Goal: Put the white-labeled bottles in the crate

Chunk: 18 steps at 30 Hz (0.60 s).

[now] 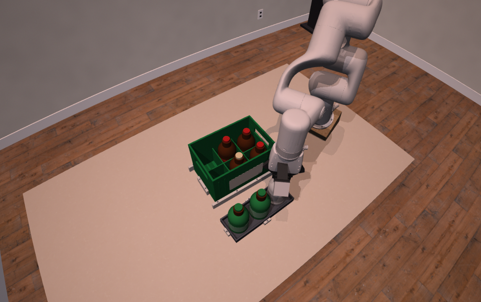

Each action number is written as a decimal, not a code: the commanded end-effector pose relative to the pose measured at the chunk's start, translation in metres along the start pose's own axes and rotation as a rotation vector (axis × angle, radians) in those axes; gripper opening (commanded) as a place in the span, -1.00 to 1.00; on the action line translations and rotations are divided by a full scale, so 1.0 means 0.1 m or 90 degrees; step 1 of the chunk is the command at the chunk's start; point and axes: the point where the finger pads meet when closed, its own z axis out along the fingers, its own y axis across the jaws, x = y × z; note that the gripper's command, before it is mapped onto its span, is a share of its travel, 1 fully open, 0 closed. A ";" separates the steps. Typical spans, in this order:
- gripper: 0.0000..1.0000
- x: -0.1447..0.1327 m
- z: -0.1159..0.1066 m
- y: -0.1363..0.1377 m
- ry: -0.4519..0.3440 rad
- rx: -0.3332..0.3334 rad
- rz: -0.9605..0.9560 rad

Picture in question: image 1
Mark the green bottle with white label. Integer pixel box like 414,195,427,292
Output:
228,203,250,234
249,188,271,220

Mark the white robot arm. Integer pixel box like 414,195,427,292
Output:
273,0,382,197

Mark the brown bottle with red cap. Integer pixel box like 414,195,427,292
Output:
250,141,267,159
237,128,255,152
218,136,237,162

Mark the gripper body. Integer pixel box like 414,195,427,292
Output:
268,142,304,174

